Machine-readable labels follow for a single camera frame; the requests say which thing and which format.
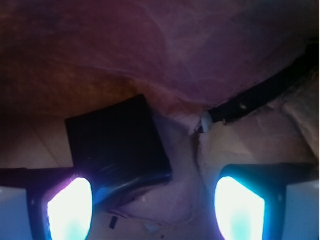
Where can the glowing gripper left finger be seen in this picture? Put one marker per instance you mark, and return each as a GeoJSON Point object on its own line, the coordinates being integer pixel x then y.
{"type": "Point", "coordinates": [44, 204]}

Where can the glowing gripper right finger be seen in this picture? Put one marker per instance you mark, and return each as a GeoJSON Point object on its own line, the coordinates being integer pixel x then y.
{"type": "Point", "coordinates": [268, 202]}

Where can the black box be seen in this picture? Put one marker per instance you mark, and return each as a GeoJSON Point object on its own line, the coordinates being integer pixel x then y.
{"type": "Point", "coordinates": [119, 148]}

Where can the brown paper bag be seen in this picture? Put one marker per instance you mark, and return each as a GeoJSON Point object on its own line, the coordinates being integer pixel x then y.
{"type": "Point", "coordinates": [65, 58]}

